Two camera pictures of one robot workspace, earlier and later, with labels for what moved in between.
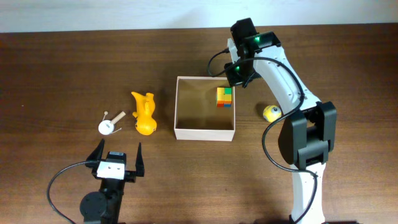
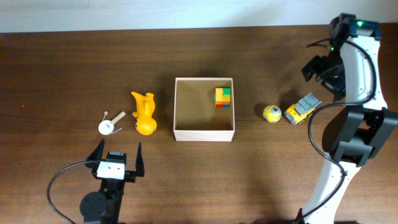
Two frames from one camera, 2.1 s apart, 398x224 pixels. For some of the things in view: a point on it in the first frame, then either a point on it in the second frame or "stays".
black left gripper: [130, 175] stays
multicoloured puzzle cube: [224, 97] stays
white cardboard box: [196, 116] stays
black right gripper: [233, 79] -> [333, 86]
